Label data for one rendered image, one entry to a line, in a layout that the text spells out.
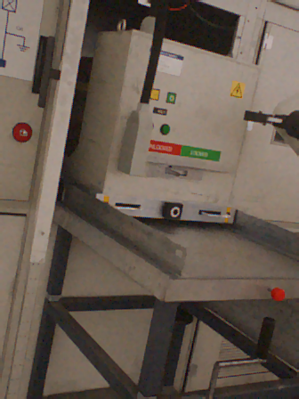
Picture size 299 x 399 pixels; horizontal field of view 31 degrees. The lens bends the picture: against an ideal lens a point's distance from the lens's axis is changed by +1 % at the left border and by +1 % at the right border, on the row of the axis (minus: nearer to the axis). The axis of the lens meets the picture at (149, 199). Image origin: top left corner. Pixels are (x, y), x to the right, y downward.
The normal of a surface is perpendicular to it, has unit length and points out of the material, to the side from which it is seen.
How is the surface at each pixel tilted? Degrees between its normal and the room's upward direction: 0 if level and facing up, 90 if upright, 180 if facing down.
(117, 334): 90
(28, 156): 90
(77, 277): 90
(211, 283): 90
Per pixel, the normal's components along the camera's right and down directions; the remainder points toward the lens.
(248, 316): -0.83, -0.08
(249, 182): 0.52, 0.24
